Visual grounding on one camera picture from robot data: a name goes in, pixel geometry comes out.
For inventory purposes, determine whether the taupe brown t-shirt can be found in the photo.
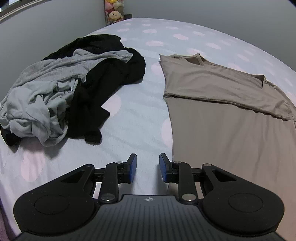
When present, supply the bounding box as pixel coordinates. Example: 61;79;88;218
160;54;295;240

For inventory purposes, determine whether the polka dot bed sheet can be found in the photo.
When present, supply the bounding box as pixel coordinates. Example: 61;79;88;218
1;18;295;238

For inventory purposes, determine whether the black garment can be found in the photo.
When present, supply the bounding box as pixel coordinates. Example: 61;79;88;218
1;34;145;147

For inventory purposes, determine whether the grey crumpled garment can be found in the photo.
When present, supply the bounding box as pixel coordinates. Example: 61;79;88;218
1;49;133;147

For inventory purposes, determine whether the plush toy stack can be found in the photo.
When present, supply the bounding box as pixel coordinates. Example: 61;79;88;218
104;0;125;26

